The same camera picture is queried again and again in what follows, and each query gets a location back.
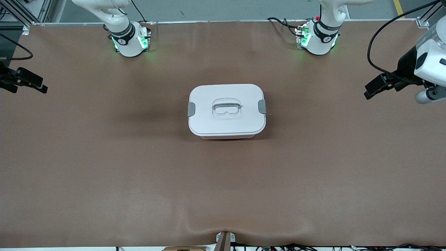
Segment white box lid grey latches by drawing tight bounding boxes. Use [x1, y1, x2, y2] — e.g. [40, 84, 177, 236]
[187, 84, 267, 137]

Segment pink plastic storage box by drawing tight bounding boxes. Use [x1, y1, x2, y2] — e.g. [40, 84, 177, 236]
[200, 134, 257, 140]

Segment brown table mat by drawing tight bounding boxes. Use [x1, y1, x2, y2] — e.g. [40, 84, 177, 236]
[0, 19, 446, 249]

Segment metal table edge clamp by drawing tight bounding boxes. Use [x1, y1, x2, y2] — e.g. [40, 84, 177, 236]
[216, 231, 236, 251]

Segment aluminium frame profile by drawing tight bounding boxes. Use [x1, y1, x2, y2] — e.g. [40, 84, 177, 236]
[417, 0, 446, 28]
[0, 0, 47, 29]

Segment black base cable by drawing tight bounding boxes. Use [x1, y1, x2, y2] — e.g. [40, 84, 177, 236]
[132, 0, 149, 23]
[266, 16, 316, 31]

